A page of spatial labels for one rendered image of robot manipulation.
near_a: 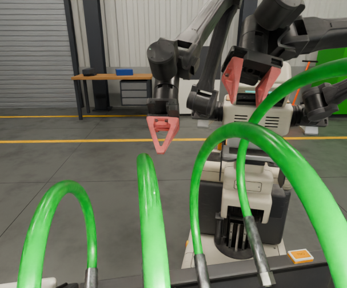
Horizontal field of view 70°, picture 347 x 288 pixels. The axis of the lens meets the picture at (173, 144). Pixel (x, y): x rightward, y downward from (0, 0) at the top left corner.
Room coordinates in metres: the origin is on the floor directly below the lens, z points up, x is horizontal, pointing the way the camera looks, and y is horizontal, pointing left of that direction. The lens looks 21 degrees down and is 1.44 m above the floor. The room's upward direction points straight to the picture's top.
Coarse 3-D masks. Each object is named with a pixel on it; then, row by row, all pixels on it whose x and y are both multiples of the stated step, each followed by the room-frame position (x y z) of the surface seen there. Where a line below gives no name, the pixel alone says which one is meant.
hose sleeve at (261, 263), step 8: (248, 216) 0.32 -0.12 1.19; (248, 224) 0.31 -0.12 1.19; (256, 224) 0.31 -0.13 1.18; (248, 232) 0.30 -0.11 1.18; (256, 232) 0.30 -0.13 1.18; (256, 240) 0.29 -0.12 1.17; (256, 248) 0.28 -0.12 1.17; (256, 256) 0.27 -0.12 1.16; (264, 256) 0.27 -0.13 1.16; (256, 264) 0.27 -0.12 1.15; (264, 264) 0.26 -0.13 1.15; (264, 272) 0.25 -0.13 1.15
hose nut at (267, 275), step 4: (268, 272) 0.25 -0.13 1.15; (272, 272) 0.26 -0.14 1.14; (260, 276) 0.25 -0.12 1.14; (264, 276) 0.25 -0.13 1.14; (268, 276) 0.25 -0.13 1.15; (272, 276) 0.25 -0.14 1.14; (260, 280) 0.25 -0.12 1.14; (264, 280) 0.25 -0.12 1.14; (268, 280) 0.24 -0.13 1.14; (272, 280) 0.25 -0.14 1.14; (260, 284) 0.25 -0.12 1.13; (264, 284) 0.24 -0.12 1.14; (268, 284) 0.24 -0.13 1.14; (272, 284) 0.24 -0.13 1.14
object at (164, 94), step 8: (160, 88) 0.54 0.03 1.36; (168, 88) 0.54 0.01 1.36; (160, 96) 0.53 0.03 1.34; (168, 96) 0.53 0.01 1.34; (176, 96) 0.54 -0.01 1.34; (152, 104) 0.49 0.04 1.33; (160, 104) 0.50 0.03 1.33; (176, 104) 0.48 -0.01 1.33; (152, 112) 0.51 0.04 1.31; (160, 112) 0.52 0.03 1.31
